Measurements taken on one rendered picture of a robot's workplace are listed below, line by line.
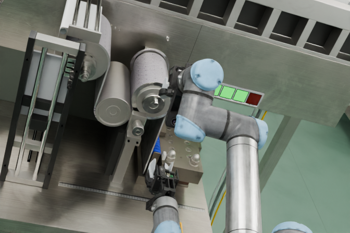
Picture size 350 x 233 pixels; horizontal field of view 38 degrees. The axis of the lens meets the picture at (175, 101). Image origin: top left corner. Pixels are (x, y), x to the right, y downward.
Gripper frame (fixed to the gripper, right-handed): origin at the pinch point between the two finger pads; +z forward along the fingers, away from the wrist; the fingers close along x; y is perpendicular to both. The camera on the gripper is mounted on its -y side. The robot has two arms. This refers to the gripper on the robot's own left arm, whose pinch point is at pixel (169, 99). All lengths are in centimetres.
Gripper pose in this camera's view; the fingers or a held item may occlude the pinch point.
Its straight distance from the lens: 152.6
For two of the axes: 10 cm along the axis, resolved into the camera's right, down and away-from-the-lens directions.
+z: -2.7, 1.1, 9.6
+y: 1.9, -9.7, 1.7
